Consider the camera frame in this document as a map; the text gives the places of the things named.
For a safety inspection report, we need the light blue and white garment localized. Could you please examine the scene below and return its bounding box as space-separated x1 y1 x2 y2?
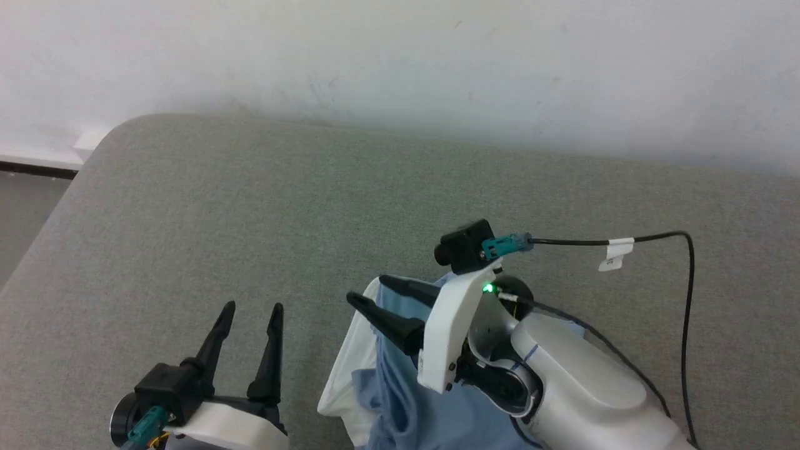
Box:
317 270 588 450

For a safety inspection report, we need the grey-green fabric sofa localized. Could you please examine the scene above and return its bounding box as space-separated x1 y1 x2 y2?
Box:
0 112 800 450

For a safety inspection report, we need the camera cable teal connector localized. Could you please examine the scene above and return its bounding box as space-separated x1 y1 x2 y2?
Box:
122 406 168 450
481 230 699 450

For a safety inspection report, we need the right camera cable teal connector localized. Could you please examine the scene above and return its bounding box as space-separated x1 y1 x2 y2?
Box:
481 230 699 450

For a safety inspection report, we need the white cable label tag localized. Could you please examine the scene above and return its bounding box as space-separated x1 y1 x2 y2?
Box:
598 237 635 272

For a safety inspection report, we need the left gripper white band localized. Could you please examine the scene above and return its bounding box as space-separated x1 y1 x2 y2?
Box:
166 301 289 450

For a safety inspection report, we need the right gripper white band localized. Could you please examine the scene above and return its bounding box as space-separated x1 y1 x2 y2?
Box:
346 261 503 395

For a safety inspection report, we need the black baseboard strip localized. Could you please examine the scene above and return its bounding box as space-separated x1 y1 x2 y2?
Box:
0 161 79 181

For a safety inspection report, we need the left camera cable teal connector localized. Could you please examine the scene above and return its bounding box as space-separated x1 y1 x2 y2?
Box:
122 406 168 450

